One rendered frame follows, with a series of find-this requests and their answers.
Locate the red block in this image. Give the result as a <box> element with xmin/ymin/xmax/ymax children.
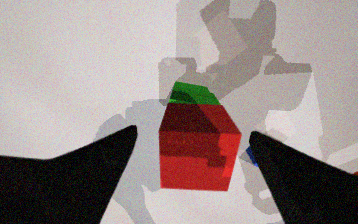
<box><xmin>159</xmin><ymin>103</ymin><xmax>242</xmax><ymax>191</ymax></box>

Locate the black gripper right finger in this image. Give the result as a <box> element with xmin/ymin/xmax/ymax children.
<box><xmin>249</xmin><ymin>131</ymin><xmax>358</xmax><ymax>224</ymax></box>

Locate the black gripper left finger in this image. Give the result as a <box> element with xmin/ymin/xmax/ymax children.
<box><xmin>0</xmin><ymin>125</ymin><xmax>137</xmax><ymax>224</ymax></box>

